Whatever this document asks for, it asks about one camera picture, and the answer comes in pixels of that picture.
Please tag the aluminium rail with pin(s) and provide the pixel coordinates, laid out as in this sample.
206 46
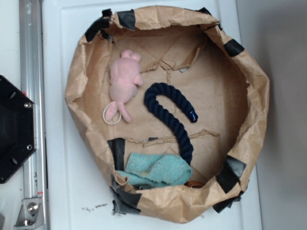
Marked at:
32 83

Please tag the light blue cloth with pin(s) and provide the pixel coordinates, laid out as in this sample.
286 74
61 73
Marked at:
148 171

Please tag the brown paper bag bin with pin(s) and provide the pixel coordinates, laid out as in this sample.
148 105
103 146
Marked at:
227 88

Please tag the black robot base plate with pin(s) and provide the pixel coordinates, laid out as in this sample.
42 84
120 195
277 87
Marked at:
17 134

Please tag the brown ring object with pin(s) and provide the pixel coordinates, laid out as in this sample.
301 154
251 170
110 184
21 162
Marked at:
194 184

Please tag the metal corner bracket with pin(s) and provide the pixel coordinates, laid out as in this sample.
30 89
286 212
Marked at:
31 215

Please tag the pink plush toy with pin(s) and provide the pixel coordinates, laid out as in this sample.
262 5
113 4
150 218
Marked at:
125 77

